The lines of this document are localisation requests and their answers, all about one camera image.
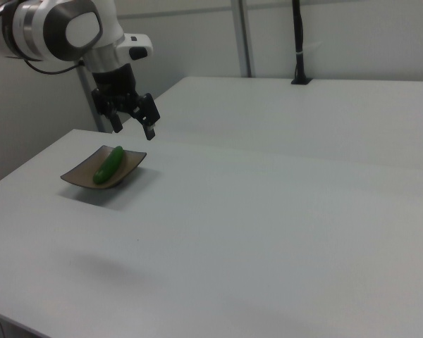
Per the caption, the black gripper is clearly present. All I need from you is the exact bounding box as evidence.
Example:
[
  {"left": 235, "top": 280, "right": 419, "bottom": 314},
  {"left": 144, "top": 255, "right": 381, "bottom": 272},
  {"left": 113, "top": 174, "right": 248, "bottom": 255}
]
[{"left": 91, "top": 63, "right": 161, "bottom": 142}]

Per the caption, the green cucumber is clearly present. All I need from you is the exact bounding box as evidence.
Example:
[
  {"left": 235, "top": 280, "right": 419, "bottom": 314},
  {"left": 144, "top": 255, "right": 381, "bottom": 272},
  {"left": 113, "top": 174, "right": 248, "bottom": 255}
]
[{"left": 92, "top": 145, "right": 125, "bottom": 185}]

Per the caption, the square brown ceramic plate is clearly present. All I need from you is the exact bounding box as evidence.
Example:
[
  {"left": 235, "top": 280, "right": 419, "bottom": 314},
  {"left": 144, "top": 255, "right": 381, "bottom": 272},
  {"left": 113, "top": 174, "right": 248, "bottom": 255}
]
[{"left": 59, "top": 144, "right": 147, "bottom": 190}]

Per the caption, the black pole with base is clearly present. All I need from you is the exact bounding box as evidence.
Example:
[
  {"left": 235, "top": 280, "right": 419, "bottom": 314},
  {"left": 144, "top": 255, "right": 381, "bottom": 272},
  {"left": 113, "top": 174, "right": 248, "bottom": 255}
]
[{"left": 290, "top": 0, "right": 313, "bottom": 86}]

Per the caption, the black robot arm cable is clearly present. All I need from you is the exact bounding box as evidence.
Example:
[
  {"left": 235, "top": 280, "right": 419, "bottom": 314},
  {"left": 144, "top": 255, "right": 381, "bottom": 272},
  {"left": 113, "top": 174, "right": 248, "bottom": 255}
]
[{"left": 0, "top": 2, "right": 85, "bottom": 75}]

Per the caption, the grey horizontal wall rail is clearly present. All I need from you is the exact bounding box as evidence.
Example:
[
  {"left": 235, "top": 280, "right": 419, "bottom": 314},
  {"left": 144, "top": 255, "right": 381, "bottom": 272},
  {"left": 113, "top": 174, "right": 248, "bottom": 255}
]
[{"left": 116, "top": 6, "right": 234, "bottom": 20}]

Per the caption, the upright grey metal frame post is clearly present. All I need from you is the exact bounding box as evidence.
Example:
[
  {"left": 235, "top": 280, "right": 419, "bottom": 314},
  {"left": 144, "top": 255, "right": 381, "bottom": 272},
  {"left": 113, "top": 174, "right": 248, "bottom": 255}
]
[{"left": 230, "top": 0, "right": 252, "bottom": 79}]

